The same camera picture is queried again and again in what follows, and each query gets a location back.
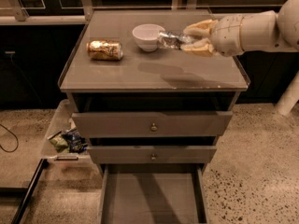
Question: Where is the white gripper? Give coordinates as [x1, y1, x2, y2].
[180, 14, 244, 57]

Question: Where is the silver blue redbull can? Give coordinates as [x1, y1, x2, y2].
[158, 31, 195, 49]

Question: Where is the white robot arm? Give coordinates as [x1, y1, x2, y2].
[180, 0, 299, 57]

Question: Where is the grey drawer cabinet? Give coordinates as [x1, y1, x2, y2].
[57, 9, 251, 173]

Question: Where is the grey top drawer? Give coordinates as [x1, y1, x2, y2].
[72, 111, 232, 138]

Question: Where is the grey drawer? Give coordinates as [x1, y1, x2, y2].
[72, 111, 232, 138]
[88, 146, 217, 164]
[98, 164, 210, 224]

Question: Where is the gold soda can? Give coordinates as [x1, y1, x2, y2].
[86, 39, 123, 61]

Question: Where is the brass top drawer knob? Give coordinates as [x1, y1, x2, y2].
[150, 123, 158, 132]

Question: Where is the brass drawer knob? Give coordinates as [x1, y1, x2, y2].
[150, 153, 157, 161]
[150, 123, 158, 132]

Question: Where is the brass middle drawer knob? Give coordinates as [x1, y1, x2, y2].
[150, 153, 157, 161]

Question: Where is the grey middle drawer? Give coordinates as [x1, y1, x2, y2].
[88, 146, 217, 164]

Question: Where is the grey bottom drawer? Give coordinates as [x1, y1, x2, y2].
[98, 164, 210, 224]

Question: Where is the white ceramic bowl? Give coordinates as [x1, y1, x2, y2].
[132, 23, 164, 52]

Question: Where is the blue snack bag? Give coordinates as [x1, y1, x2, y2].
[62, 128, 87, 153]

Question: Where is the clear plastic storage bin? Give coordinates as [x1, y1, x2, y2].
[41, 99, 92, 167]

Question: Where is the green snack bag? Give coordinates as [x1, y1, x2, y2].
[50, 133, 69, 152]

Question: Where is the black floor rail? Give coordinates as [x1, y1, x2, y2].
[0, 159, 49, 224]

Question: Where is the black floor cable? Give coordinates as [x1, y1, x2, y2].
[0, 123, 20, 154]

